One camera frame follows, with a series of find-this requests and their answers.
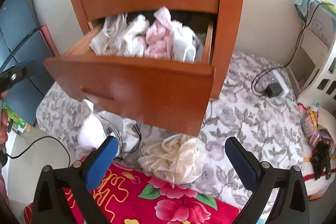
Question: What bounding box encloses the cream white mesh garment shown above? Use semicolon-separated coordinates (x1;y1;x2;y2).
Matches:
138;134;206;185

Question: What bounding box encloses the white power strip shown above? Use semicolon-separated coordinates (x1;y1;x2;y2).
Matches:
265;70;289;98

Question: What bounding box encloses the white garment with black strap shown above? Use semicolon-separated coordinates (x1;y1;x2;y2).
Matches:
78;99;142;157

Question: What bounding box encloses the pink garment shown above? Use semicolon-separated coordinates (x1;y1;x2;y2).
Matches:
144;6;182;60

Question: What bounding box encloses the teal cloth on shelf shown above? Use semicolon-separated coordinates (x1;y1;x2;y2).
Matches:
294;0;314;22

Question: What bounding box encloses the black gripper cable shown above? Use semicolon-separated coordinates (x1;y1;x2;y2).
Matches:
4;135;72;169

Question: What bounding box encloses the pile of colourful clutter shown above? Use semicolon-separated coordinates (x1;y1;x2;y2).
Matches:
298;103;335;201

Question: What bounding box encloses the person's left hand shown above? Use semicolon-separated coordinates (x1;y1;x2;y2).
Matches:
0;90;9;146

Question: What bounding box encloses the white lattice shelf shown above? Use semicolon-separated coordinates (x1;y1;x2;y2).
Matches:
287;1;335;113

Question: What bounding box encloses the black charger plug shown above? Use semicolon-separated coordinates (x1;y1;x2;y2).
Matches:
264;83;282;98

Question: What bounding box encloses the wooden nightstand cabinet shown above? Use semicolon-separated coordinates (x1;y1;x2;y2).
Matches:
59;0;247;100

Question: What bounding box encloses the black power cable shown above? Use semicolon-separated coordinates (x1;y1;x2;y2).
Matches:
251;0;326;97

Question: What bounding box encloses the red floral blanket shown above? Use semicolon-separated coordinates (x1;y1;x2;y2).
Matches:
23;157;241;224

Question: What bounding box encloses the dark blue refrigerator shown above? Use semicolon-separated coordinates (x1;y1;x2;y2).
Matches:
1;0;55;126

